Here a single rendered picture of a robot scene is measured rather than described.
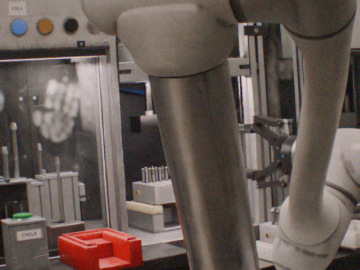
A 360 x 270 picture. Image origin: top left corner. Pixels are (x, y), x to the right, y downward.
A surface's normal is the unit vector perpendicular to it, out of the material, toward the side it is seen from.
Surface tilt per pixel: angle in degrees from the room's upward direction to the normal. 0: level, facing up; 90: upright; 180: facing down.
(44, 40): 89
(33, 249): 90
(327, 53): 158
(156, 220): 90
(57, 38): 89
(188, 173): 114
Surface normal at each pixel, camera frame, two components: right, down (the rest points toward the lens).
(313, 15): -0.04, 0.90
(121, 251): -0.86, 0.08
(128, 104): 0.51, 0.01
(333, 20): 0.37, 0.85
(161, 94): -0.71, 0.42
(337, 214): 0.37, -0.35
